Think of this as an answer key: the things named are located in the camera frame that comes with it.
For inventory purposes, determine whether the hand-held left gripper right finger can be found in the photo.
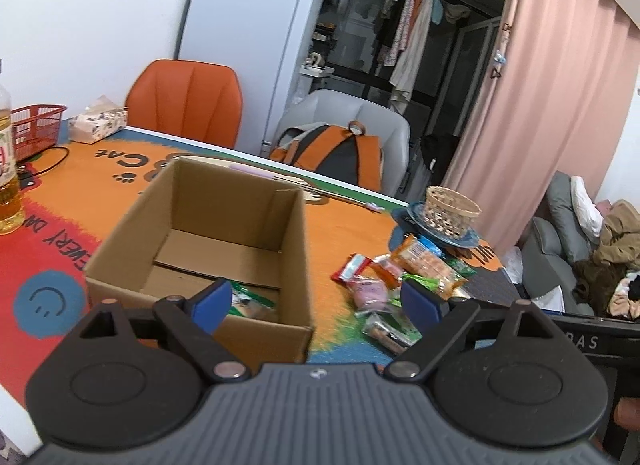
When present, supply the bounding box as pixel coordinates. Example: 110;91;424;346
385;279;556;380

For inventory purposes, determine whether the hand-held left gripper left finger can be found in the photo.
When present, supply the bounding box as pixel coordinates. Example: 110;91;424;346
67;279;251;382

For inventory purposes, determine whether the clear orange cracker packet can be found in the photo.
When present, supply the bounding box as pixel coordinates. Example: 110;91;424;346
390;235;468;296

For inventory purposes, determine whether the brown cardboard box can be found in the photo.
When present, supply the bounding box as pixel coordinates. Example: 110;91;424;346
84;156;315;365

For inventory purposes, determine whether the green packet with brown sticks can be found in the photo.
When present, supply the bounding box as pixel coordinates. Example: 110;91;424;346
356;307;423;358

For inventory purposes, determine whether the clear red snack packet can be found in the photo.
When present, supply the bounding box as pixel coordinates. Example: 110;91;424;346
372;257;404;288

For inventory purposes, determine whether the pink snack packet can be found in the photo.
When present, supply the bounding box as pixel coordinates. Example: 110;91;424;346
347;277;391;310

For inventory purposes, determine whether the blue ceramic plate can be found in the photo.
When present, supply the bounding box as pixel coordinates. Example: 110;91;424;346
391;201;482;248

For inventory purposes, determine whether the woven bamboo basket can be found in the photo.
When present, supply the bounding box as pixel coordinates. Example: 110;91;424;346
424;186;482;240

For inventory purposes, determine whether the grey sofa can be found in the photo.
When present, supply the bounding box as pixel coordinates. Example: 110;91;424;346
520;170;640;318

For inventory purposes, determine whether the white plastic bag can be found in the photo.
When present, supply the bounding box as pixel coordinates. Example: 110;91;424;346
500;246;525;285

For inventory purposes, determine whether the brown clothes pile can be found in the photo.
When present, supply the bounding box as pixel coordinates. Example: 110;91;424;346
575;199;640;316

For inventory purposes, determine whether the white cushion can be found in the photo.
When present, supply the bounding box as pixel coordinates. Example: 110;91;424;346
570;176;605;238

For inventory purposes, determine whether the printed cat table mat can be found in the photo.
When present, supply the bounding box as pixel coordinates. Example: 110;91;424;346
0;126;521;411

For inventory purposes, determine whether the orange and black backpack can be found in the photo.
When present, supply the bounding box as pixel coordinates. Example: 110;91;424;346
270;121;387;190

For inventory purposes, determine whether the orange chair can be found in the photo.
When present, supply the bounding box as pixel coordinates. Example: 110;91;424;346
124;60;244;150

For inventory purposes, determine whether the grey chair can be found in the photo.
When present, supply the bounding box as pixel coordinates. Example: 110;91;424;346
260;90;412;196

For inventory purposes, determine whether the floral tissue box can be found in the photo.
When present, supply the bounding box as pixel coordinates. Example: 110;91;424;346
67;95;127;144

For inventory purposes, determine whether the tea bottle with black cap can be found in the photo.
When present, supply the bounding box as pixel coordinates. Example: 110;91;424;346
0;60;27;236

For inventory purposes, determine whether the grey framed glass door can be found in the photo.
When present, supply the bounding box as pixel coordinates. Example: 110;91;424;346
450;15;502;138

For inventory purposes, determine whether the pink curtain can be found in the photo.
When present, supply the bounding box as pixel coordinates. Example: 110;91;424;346
442;0;640;246

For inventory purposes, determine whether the hanging white garment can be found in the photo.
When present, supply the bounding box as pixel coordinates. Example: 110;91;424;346
389;0;433;116

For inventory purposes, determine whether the red plastic basket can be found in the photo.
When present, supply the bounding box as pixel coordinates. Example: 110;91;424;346
10;104;68;162

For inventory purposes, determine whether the curtain tieback with charm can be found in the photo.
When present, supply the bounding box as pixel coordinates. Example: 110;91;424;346
492;22;513;80

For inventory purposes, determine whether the hanging floral garment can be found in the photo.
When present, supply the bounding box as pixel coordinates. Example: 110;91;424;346
375;0;418;68

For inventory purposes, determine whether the white refrigerator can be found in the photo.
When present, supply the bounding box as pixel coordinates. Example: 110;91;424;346
176;0;330;156

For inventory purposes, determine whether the purple handled thin wand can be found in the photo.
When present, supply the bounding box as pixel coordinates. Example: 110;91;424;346
235;165;383;212

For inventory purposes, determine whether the black cable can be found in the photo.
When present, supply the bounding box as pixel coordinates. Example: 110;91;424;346
17;145;71;180

